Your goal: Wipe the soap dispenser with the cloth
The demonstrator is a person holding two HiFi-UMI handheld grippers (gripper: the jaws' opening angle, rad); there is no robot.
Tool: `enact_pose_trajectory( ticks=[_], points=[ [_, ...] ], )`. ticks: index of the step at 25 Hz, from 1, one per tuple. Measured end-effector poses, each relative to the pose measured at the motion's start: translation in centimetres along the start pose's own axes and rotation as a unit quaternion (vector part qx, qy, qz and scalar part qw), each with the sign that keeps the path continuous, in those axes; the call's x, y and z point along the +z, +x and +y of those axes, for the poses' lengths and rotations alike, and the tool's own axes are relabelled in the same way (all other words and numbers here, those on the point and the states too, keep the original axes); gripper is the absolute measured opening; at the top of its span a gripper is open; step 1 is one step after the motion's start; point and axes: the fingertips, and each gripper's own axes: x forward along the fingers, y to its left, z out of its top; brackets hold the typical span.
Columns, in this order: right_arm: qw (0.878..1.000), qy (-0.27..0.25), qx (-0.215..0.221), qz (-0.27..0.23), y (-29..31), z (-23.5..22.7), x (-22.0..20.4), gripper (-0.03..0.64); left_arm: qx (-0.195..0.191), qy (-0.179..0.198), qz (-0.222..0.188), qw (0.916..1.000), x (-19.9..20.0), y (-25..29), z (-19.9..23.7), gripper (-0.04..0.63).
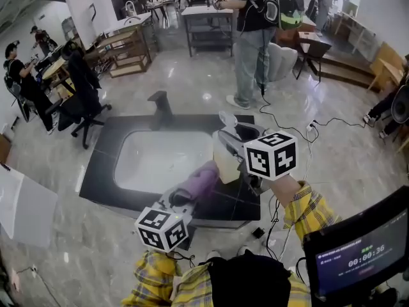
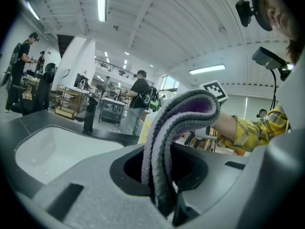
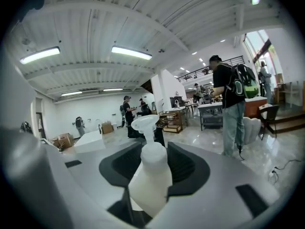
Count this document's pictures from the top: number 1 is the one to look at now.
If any black green backpack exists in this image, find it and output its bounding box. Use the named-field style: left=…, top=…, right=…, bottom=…
left=277, top=0, right=305, bottom=30

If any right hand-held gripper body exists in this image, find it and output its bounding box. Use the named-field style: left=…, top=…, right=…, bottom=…
left=238, top=129, right=298, bottom=196

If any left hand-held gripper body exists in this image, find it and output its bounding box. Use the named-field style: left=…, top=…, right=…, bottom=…
left=134, top=201, right=197, bottom=254

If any person's right forearm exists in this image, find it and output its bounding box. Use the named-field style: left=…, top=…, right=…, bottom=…
left=271, top=174, right=343, bottom=246

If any white sink basin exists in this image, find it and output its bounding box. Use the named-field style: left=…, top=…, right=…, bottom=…
left=114, top=130, right=214, bottom=195

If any black monitor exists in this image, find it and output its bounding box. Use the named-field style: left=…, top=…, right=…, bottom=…
left=302, top=185, right=409, bottom=303

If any round wooden table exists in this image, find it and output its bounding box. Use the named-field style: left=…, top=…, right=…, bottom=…
left=41, top=58, right=76, bottom=98

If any grey shelf table white top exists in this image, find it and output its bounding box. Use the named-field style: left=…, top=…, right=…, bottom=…
left=181, top=5, right=234, bottom=58

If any black faucet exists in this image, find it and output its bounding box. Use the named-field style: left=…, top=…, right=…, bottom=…
left=147, top=90, right=175, bottom=130

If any wooden shelf rack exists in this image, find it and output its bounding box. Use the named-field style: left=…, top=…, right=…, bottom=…
left=86, top=27, right=153, bottom=79

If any person's left forearm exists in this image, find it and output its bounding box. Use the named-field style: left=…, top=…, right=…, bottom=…
left=121, top=249, right=183, bottom=307

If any purple grey cloth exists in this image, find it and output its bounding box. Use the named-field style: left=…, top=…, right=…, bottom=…
left=174, top=160, right=221, bottom=204

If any white cable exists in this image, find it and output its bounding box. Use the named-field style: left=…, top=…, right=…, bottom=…
left=304, top=130, right=316, bottom=181

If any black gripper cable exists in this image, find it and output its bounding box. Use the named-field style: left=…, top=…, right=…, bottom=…
left=266, top=193, right=307, bottom=284

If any white soap pump bottle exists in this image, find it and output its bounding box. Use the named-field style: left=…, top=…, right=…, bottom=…
left=212, top=110, right=247, bottom=185

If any cardboard box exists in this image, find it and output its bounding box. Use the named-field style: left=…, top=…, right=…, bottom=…
left=0, top=132, right=12, bottom=164

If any black grey backpack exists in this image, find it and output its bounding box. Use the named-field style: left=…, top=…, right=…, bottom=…
left=391, top=84, right=409, bottom=124

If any white counter chrome faucet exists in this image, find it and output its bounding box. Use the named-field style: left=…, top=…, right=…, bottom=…
left=104, top=0, right=153, bottom=36

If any wooden platform step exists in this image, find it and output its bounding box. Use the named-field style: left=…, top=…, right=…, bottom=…
left=319, top=51, right=381, bottom=91

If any black wooden chair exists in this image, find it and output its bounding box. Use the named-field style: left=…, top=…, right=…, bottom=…
left=292, top=32, right=332, bottom=83

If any person's torso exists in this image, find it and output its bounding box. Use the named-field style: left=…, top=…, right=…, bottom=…
left=172, top=251, right=311, bottom=307

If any dark sink vanity cabinet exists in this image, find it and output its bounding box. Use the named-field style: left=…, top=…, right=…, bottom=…
left=79, top=114, right=261, bottom=230

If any black office chair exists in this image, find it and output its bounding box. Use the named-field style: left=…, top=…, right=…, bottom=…
left=46, top=40, right=112, bottom=150

